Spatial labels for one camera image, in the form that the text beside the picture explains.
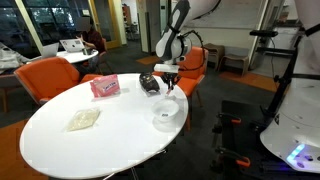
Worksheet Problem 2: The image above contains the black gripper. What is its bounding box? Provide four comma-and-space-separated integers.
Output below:
160, 71, 182, 93

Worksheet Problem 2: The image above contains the black orange clamp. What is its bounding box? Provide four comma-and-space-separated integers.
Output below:
214, 147, 252, 168
215, 112, 243, 126

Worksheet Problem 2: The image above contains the black crumpled bag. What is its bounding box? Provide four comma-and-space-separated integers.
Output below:
138, 71, 161, 94

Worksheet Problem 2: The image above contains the wooden stool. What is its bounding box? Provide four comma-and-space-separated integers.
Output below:
218, 53, 250, 77
202, 42, 225, 72

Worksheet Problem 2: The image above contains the clear plastic packet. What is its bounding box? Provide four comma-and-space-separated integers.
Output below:
65, 108, 101, 132

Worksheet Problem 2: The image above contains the black stereo camera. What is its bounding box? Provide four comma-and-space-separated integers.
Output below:
249, 29, 279, 38

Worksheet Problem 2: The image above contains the seated person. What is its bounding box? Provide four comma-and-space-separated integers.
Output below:
74, 15, 107, 74

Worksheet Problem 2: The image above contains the white round side table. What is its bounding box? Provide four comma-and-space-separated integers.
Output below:
55, 49, 100, 65

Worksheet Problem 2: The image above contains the black stand pole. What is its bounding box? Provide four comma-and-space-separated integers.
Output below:
255, 33, 301, 118

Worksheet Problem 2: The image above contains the white bowl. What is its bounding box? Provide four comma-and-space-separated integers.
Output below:
151, 98, 180, 123

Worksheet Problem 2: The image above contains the orange armchair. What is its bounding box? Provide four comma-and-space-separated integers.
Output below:
152, 45, 210, 131
13, 56, 103, 107

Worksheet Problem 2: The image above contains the black mounting platform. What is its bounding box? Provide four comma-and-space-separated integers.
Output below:
219, 99, 320, 180

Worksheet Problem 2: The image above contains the silver laptop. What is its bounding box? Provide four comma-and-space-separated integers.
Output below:
59, 38, 85, 54
40, 42, 60, 59

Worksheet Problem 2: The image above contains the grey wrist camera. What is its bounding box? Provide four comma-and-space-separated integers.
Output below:
153, 63, 180, 74

